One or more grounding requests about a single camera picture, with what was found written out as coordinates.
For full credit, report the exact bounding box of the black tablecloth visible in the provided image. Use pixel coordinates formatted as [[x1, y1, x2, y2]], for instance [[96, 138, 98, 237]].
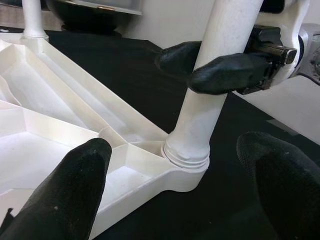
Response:
[[42, 29, 320, 240]]

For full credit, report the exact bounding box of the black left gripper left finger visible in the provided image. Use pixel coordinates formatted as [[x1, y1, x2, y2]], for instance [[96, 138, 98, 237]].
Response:
[[0, 137, 112, 240]]

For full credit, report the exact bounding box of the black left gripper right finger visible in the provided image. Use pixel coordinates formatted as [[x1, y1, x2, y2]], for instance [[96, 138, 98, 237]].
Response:
[[236, 131, 320, 240]]

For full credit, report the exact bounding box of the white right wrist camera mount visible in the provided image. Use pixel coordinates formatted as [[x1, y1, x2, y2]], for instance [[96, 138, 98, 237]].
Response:
[[254, 0, 311, 83]]

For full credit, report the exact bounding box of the black wok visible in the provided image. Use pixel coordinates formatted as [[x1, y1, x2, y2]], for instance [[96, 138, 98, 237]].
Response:
[[46, 0, 126, 35]]

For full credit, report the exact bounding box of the white plastic table top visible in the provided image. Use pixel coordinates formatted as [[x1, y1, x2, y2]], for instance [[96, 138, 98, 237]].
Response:
[[0, 32, 210, 240]]

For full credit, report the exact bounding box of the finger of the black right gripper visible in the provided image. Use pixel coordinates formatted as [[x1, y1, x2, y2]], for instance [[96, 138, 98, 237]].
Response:
[[154, 40, 203, 76], [186, 53, 273, 95]]

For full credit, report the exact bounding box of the white plastic table leg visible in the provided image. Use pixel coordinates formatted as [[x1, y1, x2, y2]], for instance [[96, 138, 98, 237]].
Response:
[[162, 0, 266, 173], [21, 0, 50, 40]]

